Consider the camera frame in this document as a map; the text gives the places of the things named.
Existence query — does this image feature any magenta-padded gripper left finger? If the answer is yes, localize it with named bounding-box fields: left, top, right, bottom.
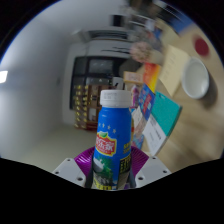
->
left=51, top=146, right=98, bottom=189

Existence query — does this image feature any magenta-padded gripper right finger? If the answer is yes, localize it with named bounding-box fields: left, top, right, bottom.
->
left=127, top=145, right=172, bottom=189

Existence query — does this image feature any blue drink bottle white cap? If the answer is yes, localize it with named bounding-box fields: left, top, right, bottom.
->
left=90, top=89, right=133, bottom=191

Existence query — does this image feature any white printed document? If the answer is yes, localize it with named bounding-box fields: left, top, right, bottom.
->
left=141, top=114, right=168, bottom=157

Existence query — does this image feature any white paper stack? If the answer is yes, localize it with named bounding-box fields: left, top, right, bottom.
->
left=131, top=106, right=145, bottom=133

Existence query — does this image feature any blue book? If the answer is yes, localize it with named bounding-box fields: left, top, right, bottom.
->
left=138, top=83, right=156, bottom=121

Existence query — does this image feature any pink package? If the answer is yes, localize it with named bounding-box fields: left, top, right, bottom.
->
left=130, top=84, right=141, bottom=108

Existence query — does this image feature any orange book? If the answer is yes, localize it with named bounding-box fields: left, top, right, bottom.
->
left=143, top=62, right=162, bottom=94

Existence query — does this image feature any small tan upright box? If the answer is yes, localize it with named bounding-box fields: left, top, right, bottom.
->
left=123, top=70, right=144, bottom=85

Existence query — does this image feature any black cup white inside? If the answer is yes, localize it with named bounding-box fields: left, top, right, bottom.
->
left=180, top=56, right=221, bottom=110

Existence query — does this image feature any yellow paper envelope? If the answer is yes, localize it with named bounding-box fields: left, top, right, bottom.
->
left=158, top=44, right=191, bottom=98

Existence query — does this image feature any ceiling light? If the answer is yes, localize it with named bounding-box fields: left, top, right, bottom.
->
left=0, top=69, right=9, bottom=84

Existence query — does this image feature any pink flower bouquet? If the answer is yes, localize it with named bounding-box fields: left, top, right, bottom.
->
left=129, top=41, right=153, bottom=64

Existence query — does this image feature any flat round red coaster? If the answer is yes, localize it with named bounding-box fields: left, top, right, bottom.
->
left=193, top=37, right=210, bottom=57

